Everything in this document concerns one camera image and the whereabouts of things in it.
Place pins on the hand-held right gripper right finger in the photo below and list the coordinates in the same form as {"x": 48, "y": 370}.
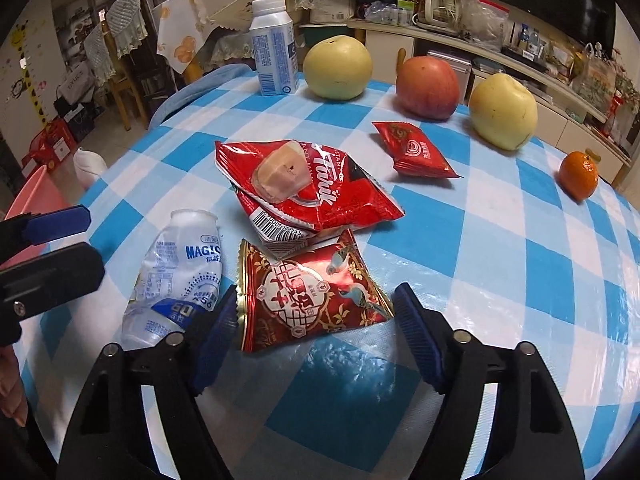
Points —
{"x": 420, "y": 340}

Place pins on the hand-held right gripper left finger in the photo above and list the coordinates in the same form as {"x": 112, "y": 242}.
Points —
{"x": 215, "y": 340}

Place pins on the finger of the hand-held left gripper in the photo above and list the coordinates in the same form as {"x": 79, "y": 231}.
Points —
{"x": 55, "y": 275}
{"x": 55, "y": 223}

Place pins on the pink plastic basin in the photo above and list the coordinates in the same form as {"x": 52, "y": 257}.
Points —
{"x": 30, "y": 190}

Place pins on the crushed white yoghurt bottle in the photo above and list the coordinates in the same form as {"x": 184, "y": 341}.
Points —
{"x": 170, "y": 270}

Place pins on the red bird print snack packet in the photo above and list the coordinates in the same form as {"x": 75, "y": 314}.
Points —
{"x": 310, "y": 300}

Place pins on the person's left hand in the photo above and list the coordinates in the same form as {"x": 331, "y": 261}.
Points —
{"x": 11, "y": 385}

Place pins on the white cloth bundle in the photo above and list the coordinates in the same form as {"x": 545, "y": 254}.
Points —
{"x": 89, "y": 167}

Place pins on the red gift boxes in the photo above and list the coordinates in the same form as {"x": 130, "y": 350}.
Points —
{"x": 47, "y": 145}

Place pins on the blue white checked tablecloth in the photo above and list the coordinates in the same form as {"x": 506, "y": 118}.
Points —
{"x": 500, "y": 270}

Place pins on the large red snack packet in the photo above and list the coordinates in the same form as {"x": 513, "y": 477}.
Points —
{"x": 350, "y": 195}

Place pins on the small red snack packet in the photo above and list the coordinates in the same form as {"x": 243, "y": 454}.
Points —
{"x": 410, "y": 147}

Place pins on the blue chair cushion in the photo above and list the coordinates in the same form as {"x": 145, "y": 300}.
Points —
{"x": 200, "y": 90}

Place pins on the orange print table cover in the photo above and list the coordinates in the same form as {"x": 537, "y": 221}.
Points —
{"x": 180, "y": 35}

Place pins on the small orange mandarin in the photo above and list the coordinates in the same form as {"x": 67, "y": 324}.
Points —
{"x": 578, "y": 176}

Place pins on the yellow apple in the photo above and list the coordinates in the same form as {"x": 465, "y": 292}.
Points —
{"x": 502, "y": 112}

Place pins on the red apple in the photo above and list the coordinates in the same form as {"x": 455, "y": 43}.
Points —
{"x": 427, "y": 87}

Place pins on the cream television cabinet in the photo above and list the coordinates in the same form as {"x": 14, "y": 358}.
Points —
{"x": 550, "y": 110}

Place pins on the silver storage box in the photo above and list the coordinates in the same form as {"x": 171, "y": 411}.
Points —
{"x": 450, "y": 67}

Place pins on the white blue milk bottle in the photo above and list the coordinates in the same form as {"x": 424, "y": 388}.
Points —
{"x": 272, "y": 50}

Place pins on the yellow pear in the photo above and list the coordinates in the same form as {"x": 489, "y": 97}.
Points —
{"x": 337, "y": 67}

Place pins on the clear gift bag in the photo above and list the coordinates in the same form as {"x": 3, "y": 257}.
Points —
{"x": 595, "y": 72}

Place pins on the clear plastic bag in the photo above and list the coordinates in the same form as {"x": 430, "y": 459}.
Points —
{"x": 482, "y": 22}

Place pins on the white electric kettle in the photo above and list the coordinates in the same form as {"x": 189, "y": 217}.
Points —
{"x": 437, "y": 10}

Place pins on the giraffe wall sticker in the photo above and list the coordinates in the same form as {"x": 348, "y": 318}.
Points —
{"x": 22, "y": 85}

